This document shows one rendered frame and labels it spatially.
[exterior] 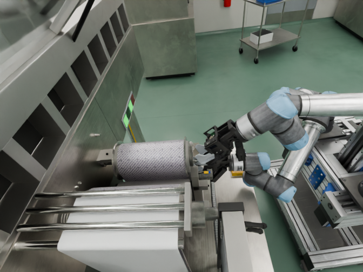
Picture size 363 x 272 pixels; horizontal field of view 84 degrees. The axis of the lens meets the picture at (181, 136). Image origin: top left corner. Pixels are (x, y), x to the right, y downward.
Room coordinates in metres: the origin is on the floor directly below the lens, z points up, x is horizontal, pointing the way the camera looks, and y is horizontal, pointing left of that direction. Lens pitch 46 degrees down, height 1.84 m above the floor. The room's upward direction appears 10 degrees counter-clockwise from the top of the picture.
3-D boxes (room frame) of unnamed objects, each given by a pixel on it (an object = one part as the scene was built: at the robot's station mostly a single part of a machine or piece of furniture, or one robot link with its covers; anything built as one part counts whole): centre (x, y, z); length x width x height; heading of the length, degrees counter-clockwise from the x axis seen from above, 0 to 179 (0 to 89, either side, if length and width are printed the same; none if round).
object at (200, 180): (0.42, -0.04, 1.05); 0.06 x 0.05 x 0.31; 81
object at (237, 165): (0.49, -0.21, 1.11); 0.08 x 0.05 x 0.08; 171
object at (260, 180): (0.47, -0.30, 1.01); 0.11 x 0.08 x 0.11; 42
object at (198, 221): (0.21, 0.01, 1.33); 0.06 x 0.06 x 0.06; 81
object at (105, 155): (0.51, 0.29, 1.28); 0.06 x 0.05 x 0.02; 81
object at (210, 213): (0.20, -0.05, 1.33); 0.06 x 0.03 x 0.03; 81
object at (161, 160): (0.35, 0.13, 1.16); 0.39 x 0.23 x 0.51; 171
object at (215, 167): (0.50, -0.13, 1.12); 0.12 x 0.08 x 0.09; 81
